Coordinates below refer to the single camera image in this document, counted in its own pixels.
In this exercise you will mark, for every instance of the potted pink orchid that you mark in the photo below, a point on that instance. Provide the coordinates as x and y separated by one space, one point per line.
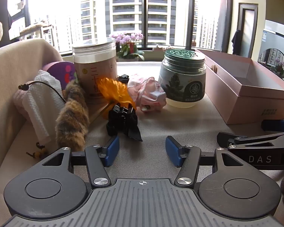
130 49

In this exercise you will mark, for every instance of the small pale figurine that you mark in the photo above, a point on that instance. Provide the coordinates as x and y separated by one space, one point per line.
168 47
158 48

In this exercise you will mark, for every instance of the dark framed mirror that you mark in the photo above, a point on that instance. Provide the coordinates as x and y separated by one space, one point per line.
241 16

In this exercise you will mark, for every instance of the black window frame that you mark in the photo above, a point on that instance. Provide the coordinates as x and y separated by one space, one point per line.
148 16

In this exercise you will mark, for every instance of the beige blanket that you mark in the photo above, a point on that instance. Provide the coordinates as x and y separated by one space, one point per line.
11 71

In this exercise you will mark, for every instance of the grey washing machine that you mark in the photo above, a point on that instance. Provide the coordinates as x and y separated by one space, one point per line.
274 42

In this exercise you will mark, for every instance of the white waffle towel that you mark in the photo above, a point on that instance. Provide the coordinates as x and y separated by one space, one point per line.
42 104

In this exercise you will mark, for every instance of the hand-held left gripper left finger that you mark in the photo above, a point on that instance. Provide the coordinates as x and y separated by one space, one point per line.
112 150

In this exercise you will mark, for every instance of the clear jar with brown label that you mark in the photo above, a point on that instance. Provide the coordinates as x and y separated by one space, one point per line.
94 63

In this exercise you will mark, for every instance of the pink sheer cloth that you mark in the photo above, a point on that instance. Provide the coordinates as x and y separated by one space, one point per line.
149 97

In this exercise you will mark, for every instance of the metal shelf rack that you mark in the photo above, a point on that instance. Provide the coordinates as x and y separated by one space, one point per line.
46 32

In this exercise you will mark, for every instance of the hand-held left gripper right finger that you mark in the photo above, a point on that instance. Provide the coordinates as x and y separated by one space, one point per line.
173 151

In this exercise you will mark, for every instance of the purple round pouch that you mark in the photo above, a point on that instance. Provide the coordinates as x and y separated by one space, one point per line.
60 70

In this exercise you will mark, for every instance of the pink cardboard box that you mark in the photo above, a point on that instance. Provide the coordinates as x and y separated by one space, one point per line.
239 99

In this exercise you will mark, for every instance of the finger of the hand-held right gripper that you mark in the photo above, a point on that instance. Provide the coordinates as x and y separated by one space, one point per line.
236 140
274 124

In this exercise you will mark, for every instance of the glass jar with green lid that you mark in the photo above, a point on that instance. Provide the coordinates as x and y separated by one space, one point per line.
182 82

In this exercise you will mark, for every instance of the black ribbon bow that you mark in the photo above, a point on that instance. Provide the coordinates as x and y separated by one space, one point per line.
123 123

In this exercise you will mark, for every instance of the orange fabric flower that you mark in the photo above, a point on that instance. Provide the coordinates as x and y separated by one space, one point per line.
113 89

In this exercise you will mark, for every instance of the brown furry tail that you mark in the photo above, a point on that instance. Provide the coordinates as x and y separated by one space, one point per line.
72 118

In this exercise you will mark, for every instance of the dark hanging cloth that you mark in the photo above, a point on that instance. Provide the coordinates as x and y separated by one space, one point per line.
236 42

